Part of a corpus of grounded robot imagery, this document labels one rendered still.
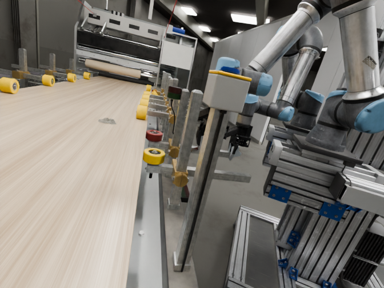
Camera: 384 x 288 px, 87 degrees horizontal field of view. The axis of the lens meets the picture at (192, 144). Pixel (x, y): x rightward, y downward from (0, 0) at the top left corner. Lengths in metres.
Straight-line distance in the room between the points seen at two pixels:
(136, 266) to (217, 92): 0.58
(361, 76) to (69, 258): 0.88
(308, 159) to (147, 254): 0.73
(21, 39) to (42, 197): 5.14
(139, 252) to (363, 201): 0.81
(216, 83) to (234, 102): 0.05
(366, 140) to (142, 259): 1.08
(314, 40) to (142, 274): 1.18
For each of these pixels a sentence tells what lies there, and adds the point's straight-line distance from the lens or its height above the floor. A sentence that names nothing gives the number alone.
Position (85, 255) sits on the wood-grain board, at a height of 0.90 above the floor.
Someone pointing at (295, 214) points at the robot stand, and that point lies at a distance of 1.39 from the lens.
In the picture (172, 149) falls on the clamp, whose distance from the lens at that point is 0.96.
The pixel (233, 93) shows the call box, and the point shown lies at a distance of 0.41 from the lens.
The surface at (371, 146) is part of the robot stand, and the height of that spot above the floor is 1.07.
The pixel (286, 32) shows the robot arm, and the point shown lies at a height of 1.42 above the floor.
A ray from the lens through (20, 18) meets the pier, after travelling 5.59.
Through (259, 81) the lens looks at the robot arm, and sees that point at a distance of 0.72.
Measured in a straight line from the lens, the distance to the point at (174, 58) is 3.46.
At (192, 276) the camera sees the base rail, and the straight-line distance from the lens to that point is 0.65.
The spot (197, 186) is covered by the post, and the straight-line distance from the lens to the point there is 0.48.
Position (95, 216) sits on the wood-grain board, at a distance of 0.47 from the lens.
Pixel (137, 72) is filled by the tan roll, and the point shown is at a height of 1.06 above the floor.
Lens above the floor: 1.20
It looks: 18 degrees down
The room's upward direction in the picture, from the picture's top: 13 degrees clockwise
